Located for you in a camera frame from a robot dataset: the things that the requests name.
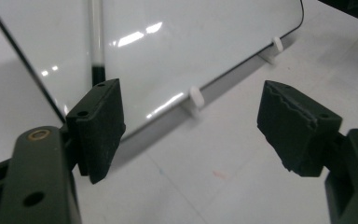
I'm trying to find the white marker with black cap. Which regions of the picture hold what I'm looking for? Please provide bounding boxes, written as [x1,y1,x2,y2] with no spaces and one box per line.
[88,0,106,88]

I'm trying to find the white whiteboard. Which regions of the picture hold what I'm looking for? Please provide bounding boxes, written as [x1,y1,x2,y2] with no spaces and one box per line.
[0,0,306,139]

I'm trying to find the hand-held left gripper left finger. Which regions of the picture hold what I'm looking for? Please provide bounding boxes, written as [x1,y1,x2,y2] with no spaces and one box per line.
[65,77,127,185]

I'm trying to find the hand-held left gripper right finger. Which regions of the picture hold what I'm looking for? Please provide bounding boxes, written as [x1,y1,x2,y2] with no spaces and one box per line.
[256,79,343,177]

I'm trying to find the white whiteboard stand foot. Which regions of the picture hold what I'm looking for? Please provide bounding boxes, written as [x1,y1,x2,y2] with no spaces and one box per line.
[185,86,205,118]
[257,36,284,64]

